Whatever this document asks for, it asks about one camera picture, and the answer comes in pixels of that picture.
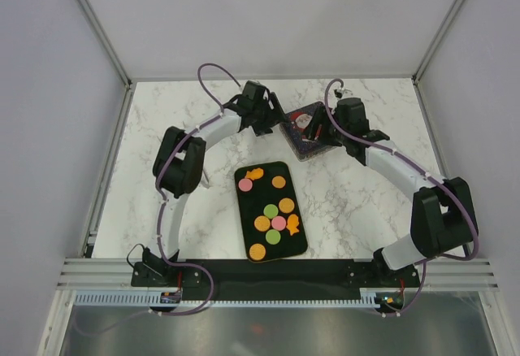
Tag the orange fish cookie lower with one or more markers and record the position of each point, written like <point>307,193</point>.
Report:
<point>293,224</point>

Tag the gold tin lid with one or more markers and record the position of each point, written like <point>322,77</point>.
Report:
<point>299,119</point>

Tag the green round cookie upper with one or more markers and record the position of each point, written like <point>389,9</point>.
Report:
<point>271,211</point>

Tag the pink round cookie lower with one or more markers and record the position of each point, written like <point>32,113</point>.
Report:
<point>279,223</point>

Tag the orange round cookie top right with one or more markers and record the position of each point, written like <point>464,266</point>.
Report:
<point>278,182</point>

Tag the white slotted cable duct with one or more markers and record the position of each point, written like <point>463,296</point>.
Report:
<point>156,299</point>

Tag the pink round cookie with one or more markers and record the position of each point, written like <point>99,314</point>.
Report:
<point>245,184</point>
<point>279,223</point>

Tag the green round cookie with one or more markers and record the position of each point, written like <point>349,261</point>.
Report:
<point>273,237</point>
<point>271,211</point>

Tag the left aluminium frame post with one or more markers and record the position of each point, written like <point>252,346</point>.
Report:
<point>99,32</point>

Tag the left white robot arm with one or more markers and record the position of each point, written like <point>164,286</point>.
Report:
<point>180,160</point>

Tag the green round cookie lower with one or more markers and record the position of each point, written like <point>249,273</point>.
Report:
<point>273,237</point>

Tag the orange round cookie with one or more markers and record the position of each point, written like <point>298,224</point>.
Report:
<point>257,252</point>
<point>278,182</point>
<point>262,223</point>
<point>286,205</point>

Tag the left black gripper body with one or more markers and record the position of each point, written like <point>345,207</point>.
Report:
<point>265,119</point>

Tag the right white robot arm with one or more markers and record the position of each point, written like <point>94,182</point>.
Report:
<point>442,215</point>

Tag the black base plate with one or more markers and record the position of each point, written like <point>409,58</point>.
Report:
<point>281,279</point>

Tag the pink round cookie top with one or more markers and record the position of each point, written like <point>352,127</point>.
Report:
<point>245,184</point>

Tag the orange fish cookie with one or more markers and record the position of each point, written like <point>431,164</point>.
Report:
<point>254,174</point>
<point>293,224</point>

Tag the orange fish cookie top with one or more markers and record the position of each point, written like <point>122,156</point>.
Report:
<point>254,174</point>

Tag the black cookie tray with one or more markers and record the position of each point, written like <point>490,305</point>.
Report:
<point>252,203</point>

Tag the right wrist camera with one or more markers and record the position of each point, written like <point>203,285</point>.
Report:
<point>342,92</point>

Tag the orange round cookie bottom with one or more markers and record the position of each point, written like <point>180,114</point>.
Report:
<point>257,252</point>

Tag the aluminium frame post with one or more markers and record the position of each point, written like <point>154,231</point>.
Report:
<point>99,32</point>
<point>440,34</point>

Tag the orange round cookie left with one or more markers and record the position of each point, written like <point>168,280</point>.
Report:
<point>262,223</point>

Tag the right aluminium frame post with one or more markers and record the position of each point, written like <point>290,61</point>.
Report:
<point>440,34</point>

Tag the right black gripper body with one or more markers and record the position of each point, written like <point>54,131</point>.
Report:
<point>336,136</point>

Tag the cookie tin box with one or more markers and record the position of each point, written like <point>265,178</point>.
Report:
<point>306,152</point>

